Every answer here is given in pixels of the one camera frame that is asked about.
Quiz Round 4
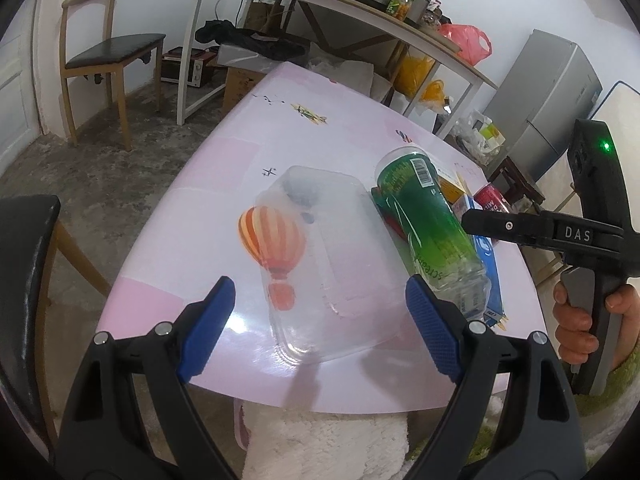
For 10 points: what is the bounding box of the yellow plastic bag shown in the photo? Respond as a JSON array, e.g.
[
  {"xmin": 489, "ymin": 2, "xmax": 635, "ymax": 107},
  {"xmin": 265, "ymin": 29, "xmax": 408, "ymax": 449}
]
[
  {"xmin": 395, "ymin": 55, "xmax": 436, "ymax": 98},
  {"xmin": 420, "ymin": 80, "xmax": 453, "ymax": 111}
]

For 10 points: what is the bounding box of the clear plastic container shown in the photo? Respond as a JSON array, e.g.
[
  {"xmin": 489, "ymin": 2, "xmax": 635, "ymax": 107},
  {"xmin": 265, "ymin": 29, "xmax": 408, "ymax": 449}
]
[{"xmin": 254, "ymin": 165, "xmax": 408, "ymax": 366}]

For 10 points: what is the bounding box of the red drink can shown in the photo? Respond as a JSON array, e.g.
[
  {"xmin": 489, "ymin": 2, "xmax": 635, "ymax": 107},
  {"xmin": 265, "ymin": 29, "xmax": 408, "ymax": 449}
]
[{"xmin": 472, "ymin": 182, "xmax": 511, "ymax": 216}]

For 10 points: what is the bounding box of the toaster oven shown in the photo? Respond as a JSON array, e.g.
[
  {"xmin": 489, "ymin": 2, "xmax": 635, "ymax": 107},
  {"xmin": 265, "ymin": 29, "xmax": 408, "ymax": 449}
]
[{"xmin": 161, "ymin": 46, "xmax": 218, "ymax": 87}]

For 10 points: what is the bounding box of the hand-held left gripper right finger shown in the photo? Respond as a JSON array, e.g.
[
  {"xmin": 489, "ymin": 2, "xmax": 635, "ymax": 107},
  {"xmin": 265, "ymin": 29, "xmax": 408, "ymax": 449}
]
[{"xmin": 405, "ymin": 274, "xmax": 586, "ymax": 480}]

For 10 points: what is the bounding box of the blue white carton box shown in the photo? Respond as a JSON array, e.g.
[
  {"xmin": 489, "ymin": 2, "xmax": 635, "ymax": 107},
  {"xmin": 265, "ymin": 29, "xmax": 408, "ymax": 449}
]
[{"xmin": 462, "ymin": 192, "xmax": 506, "ymax": 328}]

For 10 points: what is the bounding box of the white board blue edge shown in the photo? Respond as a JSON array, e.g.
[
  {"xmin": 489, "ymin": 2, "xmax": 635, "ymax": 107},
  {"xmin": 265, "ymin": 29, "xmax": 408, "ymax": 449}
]
[{"xmin": 590, "ymin": 80, "xmax": 640, "ymax": 141}]

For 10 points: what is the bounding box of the dark wooden stool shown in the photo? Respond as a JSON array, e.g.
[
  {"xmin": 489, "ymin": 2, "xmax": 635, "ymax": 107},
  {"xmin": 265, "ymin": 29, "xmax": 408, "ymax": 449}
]
[{"xmin": 487, "ymin": 156, "xmax": 546, "ymax": 211}]

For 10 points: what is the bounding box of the grey refrigerator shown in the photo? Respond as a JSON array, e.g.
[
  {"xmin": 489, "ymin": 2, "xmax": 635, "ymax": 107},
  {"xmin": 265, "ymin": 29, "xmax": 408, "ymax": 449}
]
[{"xmin": 482, "ymin": 29, "xmax": 603, "ymax": 181}]

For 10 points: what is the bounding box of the person's right hand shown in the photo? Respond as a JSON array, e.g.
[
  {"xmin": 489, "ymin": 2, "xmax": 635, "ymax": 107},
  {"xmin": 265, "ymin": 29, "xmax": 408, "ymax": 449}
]
[{"xmin": 552, "ymin": 282, "xmax": 640, "ymax": 367}]

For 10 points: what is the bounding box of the green plastic bottle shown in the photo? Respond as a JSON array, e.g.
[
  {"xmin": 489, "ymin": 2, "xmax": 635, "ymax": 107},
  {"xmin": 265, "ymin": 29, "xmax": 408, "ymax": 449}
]
[{"xmin": 375, "ymin": 146, "xmax": 488, "ymax": 318}]

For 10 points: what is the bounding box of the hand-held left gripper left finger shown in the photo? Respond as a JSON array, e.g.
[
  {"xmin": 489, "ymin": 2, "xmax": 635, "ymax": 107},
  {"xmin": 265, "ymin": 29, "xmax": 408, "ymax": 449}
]
[{"xmin": 54, "ymin": 276, "xmax": 237, "ymax": 480}]

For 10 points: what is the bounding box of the green yellow jar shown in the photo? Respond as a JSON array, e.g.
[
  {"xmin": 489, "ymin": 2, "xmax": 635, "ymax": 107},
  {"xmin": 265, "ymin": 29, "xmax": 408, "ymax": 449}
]
[{"xmin": 385, "ymin": 0, "xmax": 417, "ymax": 22}]

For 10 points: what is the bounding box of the white fluffy cloth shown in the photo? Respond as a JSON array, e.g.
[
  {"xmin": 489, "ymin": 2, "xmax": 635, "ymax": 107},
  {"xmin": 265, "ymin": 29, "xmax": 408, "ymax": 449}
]
[{"xmin": 240, "ymin": 400, "xmax": 411, "ymax": 480}]

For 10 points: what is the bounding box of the black cloth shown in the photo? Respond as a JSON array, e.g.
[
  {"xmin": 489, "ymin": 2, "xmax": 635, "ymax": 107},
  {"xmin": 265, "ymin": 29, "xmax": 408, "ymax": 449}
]
[{"xmin": 195, "ymin": 19, "xmax": 307, "ymax": 65}]

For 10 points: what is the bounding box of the wooden chair black seat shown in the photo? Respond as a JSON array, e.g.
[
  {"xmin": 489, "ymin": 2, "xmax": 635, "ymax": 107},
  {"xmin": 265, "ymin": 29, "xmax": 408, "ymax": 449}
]
[
  {"xmin": 0, "ymin": 194, "xmax": 113, "ymax": 461},
  {"xmin": 59, "ymin": 0, "xmax": 167, "ymax": 152}
]

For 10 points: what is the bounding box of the brown cardboard box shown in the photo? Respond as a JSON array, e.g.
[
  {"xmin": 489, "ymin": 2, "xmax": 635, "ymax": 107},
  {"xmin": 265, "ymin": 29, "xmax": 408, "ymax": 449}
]
[{"xmin": 220, "ymin": 65, "xmax": 266, "ymax": 113}]

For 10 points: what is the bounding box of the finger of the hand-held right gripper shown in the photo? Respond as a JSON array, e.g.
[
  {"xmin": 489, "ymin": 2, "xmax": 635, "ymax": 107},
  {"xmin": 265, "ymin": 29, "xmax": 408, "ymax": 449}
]
[{"xmin": 461, "ymin": 208, "xmax": 549, "ymax": 251}]

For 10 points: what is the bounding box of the pink plastic bag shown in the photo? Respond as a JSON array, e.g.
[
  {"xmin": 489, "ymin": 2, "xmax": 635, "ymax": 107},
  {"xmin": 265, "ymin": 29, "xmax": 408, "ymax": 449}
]
[{"xmin": 439, "ymin": 24, "xmax": 492, "ymax": 66}]

